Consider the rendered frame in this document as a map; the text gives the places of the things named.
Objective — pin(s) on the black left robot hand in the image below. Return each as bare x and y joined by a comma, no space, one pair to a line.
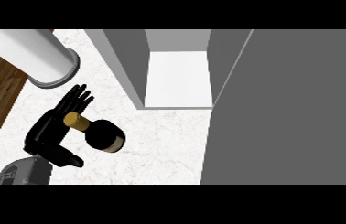
48,133

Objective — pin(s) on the dark wine bottle gold cap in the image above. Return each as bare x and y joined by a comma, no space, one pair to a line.
103,136

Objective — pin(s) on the grey open cabinet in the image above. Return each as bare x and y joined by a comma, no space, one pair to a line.
171,72

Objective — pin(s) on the white cylinder grey rim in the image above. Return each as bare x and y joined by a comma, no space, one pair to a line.
36,57

